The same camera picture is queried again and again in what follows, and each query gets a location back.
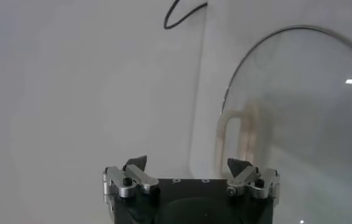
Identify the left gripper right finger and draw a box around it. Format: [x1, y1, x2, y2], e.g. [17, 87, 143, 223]
[226, 157, 281, 208]

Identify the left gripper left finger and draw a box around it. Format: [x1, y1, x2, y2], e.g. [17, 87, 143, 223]
[102, 155, 160, 220]

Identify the round glass pot lid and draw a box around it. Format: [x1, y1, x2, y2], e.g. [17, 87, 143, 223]
[215, 24, 352, 224]

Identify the black cooker power cable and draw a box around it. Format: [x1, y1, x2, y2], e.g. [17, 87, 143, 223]
[163, 0, 209, 30]

